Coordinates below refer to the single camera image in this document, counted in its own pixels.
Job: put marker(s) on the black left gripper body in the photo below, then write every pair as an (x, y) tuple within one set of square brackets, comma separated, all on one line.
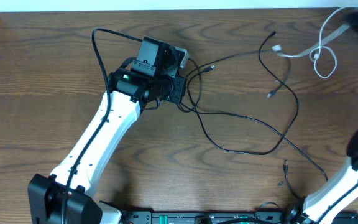
[(179, 89)]

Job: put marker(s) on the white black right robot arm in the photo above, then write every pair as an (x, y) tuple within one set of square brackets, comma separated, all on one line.
[(325, 204)]

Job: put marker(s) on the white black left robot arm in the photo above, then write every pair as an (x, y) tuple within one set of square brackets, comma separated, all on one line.
[(66, 195)]

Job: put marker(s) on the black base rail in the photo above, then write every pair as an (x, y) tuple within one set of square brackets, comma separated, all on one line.
[(147, 217)]

